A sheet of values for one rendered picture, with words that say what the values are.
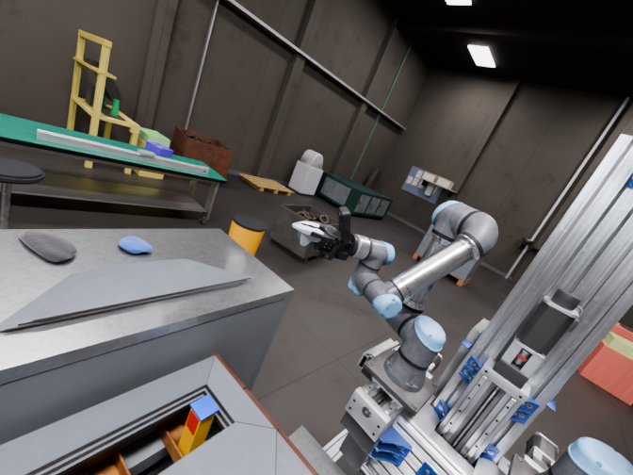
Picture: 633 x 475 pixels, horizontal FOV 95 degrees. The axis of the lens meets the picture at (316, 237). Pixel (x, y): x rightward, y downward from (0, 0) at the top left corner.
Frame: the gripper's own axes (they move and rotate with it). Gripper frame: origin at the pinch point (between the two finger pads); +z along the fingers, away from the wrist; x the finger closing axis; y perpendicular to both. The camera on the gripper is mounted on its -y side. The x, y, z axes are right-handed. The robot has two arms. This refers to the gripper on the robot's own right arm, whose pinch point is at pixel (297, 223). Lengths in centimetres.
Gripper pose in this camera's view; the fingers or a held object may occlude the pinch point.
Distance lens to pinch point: 82.8
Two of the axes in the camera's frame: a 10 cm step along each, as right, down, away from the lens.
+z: -8.7, -2.2, -4.3
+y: -4.1, 8.1, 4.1
